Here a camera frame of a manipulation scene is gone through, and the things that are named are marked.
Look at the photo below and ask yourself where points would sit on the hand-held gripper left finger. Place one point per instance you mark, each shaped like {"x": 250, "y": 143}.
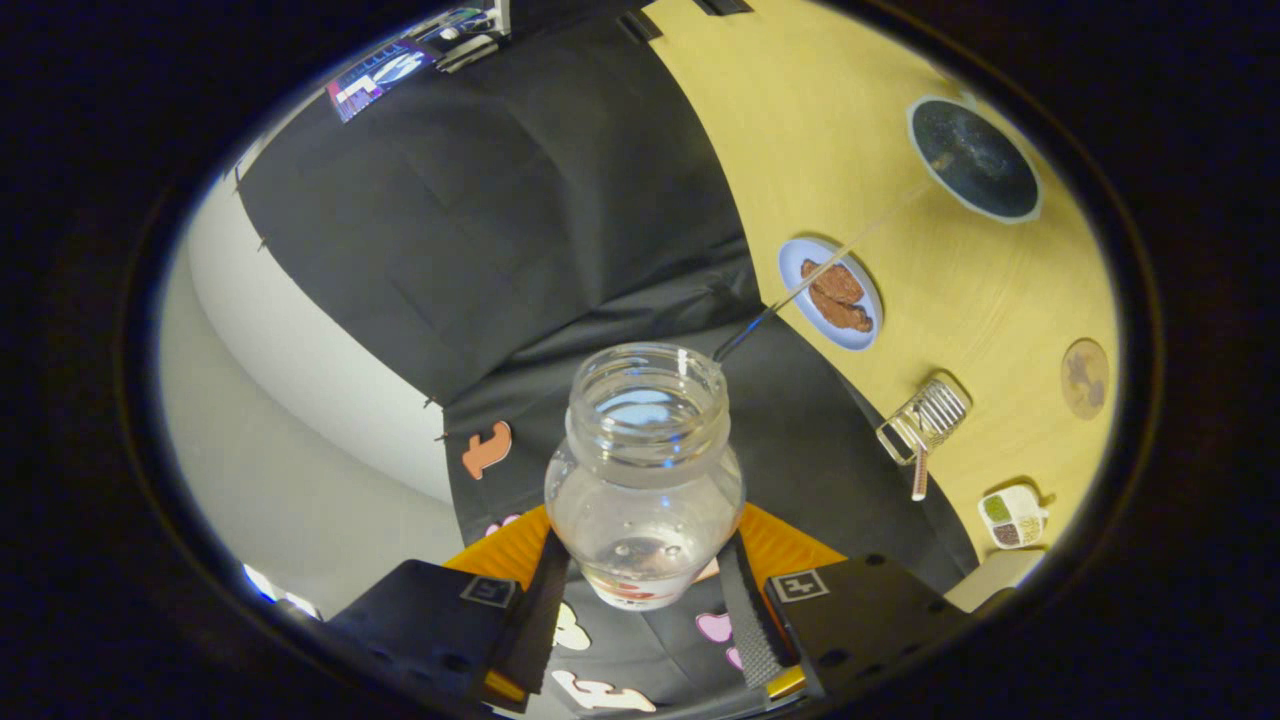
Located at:
{"x": 530, "y": 630}

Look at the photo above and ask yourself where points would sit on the white toaster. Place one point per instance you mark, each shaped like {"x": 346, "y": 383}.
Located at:
{"x": 990, "y": 580}

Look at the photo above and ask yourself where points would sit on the round brown coaster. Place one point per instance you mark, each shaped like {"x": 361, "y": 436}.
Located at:
{"x": 1085, "y": 378}

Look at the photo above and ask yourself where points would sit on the light blue plate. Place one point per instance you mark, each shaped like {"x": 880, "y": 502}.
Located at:
{"x": 795, "y": 262}

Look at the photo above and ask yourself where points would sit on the bright coloured screen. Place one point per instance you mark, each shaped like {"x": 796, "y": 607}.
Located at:
{"x": 380, "y": 80}

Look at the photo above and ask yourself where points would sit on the brown meat piece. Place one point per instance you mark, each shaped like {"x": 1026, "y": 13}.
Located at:
{"x": 845, "y": 316}
{"x": 835, "y": 280}

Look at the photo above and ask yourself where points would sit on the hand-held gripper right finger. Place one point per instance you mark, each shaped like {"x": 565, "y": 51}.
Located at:
{"x": 750, "y": 620}

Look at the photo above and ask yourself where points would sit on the pink white pen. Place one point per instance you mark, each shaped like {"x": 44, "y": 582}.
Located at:
{"x": 919, "y": 478}

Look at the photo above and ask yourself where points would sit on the clear glass juice bottle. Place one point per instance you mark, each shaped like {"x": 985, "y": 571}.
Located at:
{"x": 645, "y": 480}

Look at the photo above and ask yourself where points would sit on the wooden table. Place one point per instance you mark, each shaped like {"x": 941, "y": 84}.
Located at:
{"x": 820, "y": 130}

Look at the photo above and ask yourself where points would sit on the black table clamp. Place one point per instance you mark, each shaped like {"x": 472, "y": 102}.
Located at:
{"x": 722, "y": 6}
{"x": 640, "y": 25}

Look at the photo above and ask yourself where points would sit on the white divided bean dish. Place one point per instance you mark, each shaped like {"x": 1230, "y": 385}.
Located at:
{"x": 1013, "y": 517}

